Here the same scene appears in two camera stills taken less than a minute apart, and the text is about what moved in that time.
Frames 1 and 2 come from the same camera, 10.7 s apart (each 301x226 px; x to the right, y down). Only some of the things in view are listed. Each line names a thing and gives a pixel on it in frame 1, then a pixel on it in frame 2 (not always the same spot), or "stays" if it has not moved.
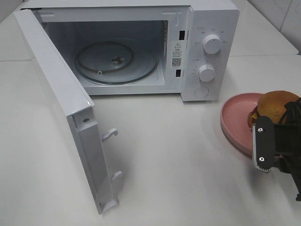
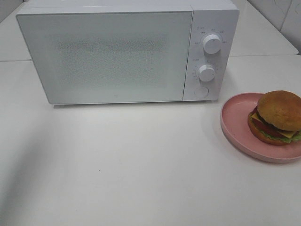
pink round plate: (234, 114) stays
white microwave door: (76, 103) to (111, 57)
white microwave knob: (206, 73) stays
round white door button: (201, 92) stays
